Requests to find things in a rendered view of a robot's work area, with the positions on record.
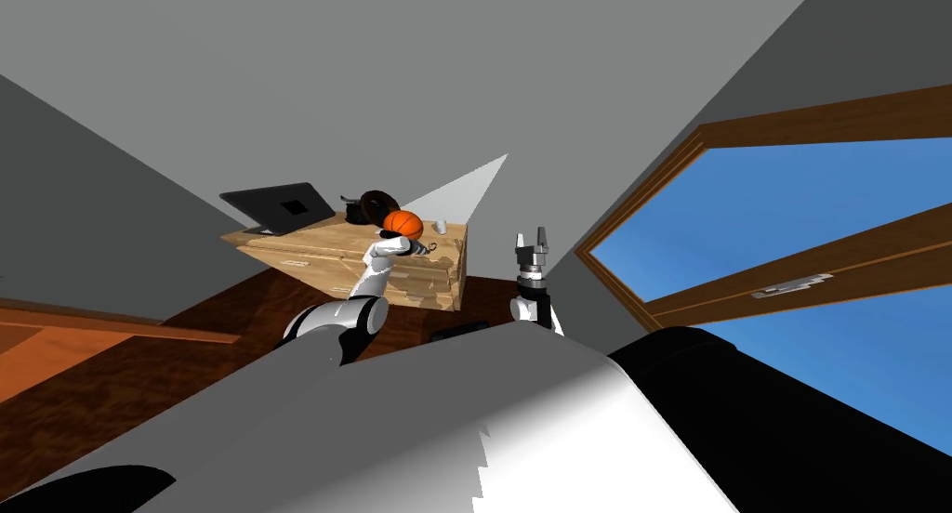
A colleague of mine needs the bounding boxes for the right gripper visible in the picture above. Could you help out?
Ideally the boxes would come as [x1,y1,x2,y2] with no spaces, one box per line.
[516,226,551,270]

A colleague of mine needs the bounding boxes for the orange basketball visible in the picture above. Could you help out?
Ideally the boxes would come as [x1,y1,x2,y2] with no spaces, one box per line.
[382,209,426,242]

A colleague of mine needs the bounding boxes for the dark brown round object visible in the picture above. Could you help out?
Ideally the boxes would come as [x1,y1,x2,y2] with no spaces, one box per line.
[340,189,403,228]

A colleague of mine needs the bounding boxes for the light wooden desk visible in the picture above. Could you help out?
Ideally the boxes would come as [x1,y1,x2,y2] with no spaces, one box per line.
[221,211,469,313]

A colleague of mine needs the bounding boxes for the black laptop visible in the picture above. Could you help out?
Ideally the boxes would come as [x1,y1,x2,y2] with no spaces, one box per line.
[218,181,337,238]

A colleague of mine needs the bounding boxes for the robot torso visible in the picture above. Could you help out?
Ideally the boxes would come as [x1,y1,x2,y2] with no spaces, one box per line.
[0,320,745,513]

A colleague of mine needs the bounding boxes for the brown framed window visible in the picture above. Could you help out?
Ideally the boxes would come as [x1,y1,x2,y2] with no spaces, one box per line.
[575,84,952,456]

